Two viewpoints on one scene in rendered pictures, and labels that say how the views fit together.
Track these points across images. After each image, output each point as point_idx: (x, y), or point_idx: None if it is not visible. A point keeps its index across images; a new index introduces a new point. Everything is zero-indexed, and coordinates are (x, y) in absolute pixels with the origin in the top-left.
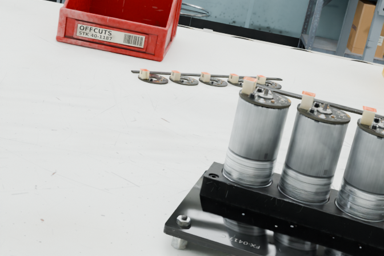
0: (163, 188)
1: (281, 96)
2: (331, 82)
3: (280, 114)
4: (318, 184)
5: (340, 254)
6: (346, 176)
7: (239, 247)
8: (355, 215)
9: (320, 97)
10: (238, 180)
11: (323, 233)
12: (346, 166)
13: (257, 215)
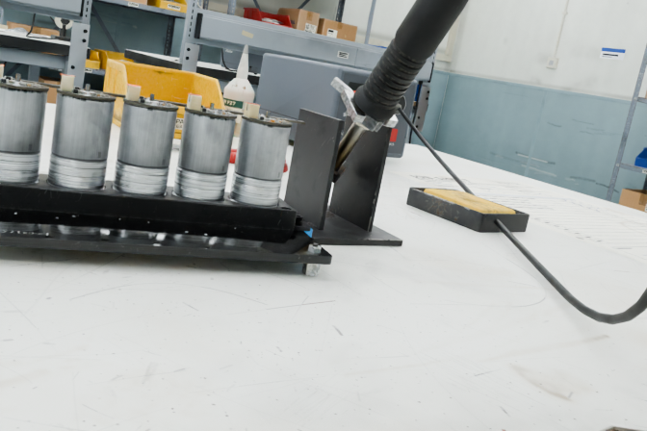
0: None
1: (36, 83)
2: (52, 121)
3: (39, 98)
4: (93, 168)
5: (132, 228)
6: (121, 156)
7: (25, 237)
8: (137, 192)
9: (45, 132)
10: (1, 180)
11: (108, 217)
12: (118, 147)
13: (32, 212)
